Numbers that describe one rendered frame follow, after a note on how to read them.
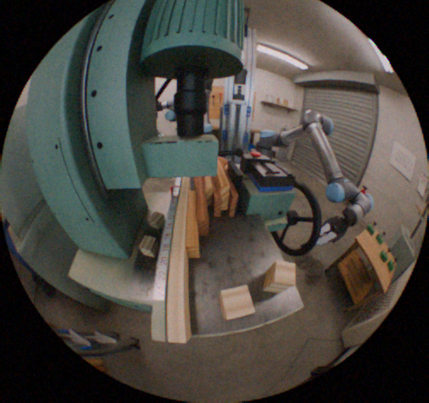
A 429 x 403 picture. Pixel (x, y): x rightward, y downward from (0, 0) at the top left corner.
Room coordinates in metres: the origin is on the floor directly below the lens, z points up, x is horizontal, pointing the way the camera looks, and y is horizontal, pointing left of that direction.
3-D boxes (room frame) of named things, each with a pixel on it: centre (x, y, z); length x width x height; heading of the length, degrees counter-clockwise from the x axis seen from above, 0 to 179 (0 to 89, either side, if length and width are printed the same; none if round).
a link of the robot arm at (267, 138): (0.97, -0.40, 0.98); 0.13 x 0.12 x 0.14; 98
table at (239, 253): (0.28, -0.05, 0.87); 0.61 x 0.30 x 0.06; 9
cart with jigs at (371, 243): (0.00, -1.50, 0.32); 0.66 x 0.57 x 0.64; 8
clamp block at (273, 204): (0.29, -0.14, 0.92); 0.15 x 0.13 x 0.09; 9
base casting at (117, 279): (0.22, 0.17, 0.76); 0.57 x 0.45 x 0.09; 99
